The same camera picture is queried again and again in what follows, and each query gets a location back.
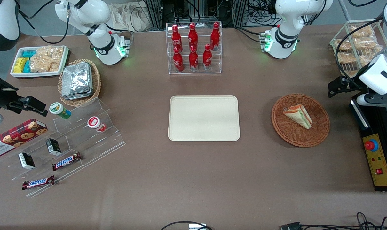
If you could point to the teal snack packet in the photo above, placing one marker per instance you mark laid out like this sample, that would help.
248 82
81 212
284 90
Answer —
27 67
29 53

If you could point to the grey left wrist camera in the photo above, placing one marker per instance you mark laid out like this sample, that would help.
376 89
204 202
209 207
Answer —
374 99

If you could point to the red cola bottle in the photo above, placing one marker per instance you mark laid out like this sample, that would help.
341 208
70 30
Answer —
207 59
215 36
178 62
193 60
176 38
193 36

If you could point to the clear acrylic bottle rack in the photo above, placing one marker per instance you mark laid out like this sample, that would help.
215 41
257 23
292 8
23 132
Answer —
195 72

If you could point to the yellow control panel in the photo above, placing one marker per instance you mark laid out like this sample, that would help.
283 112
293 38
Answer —
377 159

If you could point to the oval brown wicker basket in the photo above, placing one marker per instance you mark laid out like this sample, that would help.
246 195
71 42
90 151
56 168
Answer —
96 83

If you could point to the beige cloth bag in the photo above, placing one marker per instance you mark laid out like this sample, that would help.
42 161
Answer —
129 17

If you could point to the silver foil packet stack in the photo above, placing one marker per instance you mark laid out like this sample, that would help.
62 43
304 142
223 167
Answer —
76 81

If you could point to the brown Snickers bar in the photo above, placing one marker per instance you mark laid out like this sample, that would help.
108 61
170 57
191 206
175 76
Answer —
66 161
38 182

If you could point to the clear acrylic step stand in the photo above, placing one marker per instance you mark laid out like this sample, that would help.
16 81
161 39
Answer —
84 143

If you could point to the wrapped bread pack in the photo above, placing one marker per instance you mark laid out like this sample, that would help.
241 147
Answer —
360 31
366 44
347 58
343 44
365 60

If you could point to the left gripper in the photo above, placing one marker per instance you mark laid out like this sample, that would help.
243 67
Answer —
349 83

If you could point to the beige plastic serving tray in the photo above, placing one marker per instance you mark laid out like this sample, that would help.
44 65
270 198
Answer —
203 118

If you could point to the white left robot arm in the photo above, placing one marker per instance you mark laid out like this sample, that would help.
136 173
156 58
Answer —
284 38

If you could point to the white rectangular snack tray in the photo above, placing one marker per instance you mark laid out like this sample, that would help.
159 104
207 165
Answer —
17 74

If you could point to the red emergency stop button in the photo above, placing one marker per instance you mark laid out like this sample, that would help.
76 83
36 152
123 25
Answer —
370 145

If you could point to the small black box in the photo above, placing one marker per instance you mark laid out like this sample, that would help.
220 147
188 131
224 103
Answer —
53 147
26 161

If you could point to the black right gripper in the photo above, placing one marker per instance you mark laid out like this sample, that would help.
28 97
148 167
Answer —
1 95

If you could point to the triangle sandwich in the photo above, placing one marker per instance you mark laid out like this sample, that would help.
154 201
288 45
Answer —
299 115

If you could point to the clear bag of rice crackers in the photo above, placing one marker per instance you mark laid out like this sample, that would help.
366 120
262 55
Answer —
46 59

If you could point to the red tartan cookie box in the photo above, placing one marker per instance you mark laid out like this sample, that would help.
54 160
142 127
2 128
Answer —
17 137

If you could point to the green lidded snack cup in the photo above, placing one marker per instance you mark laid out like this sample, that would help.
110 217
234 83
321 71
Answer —
59 110

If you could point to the aluminium equipment frame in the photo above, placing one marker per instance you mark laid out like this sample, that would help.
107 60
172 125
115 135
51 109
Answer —
238 12

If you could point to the round brown wicker basket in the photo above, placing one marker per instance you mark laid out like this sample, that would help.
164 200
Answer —
300 135

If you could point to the yellow snack packet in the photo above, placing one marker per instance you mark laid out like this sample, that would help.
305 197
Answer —
19 65

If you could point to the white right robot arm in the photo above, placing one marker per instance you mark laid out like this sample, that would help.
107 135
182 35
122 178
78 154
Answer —
101 48

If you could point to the red lidded snack cup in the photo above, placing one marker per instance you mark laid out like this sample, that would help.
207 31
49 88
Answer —
96 124

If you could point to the small white device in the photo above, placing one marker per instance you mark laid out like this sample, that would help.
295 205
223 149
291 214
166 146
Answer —
197 226

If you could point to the black machine housing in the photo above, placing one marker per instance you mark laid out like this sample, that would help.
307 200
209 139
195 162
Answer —
361 118

